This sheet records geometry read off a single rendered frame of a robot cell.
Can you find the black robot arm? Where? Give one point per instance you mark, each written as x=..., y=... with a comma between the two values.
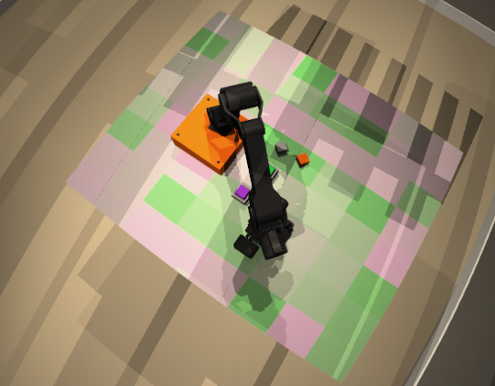
x=267, y=209

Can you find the green button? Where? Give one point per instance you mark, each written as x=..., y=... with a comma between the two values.
x=273, y=170

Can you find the purple button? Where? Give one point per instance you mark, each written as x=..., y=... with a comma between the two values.
x=241, y=193

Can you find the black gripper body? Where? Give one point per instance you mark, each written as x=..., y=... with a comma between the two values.
x=246, y=245

